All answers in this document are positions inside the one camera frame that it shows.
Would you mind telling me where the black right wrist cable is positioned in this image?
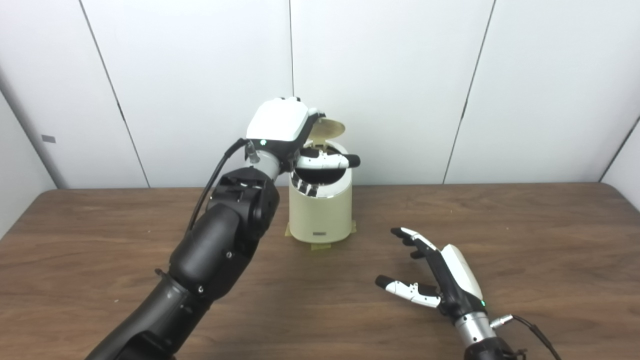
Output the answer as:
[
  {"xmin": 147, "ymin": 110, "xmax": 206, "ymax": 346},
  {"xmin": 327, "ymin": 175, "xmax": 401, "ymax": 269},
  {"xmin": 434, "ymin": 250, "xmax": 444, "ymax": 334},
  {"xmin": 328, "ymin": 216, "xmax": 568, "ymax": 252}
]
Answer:
[{"xmin": 489, "ymin": 314, "xmax": 563, "ymax": 360}]

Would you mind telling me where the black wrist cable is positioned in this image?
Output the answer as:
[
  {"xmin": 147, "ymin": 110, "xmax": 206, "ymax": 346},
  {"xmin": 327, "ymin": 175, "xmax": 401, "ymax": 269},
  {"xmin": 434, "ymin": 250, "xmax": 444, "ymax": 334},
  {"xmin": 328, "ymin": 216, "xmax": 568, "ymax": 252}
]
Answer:
[
  {"xmin": 185, "ymin": 138, "xmax": 261, "ymax": 236},
  {"xmin": 489, "ymin": 314, "xmax": 563, "ymax": 360}
]

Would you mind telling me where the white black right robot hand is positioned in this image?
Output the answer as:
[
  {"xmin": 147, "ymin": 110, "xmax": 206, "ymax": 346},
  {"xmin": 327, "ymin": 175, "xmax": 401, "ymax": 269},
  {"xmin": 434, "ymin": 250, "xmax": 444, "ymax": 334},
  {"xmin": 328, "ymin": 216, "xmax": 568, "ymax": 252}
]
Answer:
[{"xmin": 375, "ymin": 227, "xmax": 488, "ymax": 326}]

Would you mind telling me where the cream-colored bin body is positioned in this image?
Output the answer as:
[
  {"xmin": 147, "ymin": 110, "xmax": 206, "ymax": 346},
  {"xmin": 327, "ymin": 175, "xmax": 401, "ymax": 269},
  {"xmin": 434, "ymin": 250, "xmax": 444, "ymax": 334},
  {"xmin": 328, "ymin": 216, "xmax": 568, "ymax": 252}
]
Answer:
[{"xmin": 287, "ymin": 140, "xmax": 355, "ymax": 244}]

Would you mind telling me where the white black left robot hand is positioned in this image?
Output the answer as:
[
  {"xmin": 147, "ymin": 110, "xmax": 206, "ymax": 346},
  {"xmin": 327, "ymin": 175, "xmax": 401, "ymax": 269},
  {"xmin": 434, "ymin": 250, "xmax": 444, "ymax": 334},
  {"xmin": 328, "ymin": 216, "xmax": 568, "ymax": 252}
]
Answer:
[{"xmin": 245, "ymin": 96, "xmax": 361, "ymax": 198}]

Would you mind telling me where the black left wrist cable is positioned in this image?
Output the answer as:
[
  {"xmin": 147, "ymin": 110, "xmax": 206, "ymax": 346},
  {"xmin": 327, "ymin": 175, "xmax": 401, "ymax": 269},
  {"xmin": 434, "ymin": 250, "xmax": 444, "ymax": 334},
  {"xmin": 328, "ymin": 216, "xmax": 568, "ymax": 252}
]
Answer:
[{"xmin": 185, "ymin": 138, "xmax": 261, "ymax": 236}]

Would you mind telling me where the round cream bin lid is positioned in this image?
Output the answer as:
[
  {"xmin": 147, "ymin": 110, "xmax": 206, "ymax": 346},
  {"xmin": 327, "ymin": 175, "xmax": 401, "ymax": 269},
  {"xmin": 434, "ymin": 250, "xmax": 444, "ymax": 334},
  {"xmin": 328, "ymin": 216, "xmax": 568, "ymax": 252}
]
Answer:
[{"xmin": 306, "ymin": 117, "xmax": 346, "ymax": 151}]

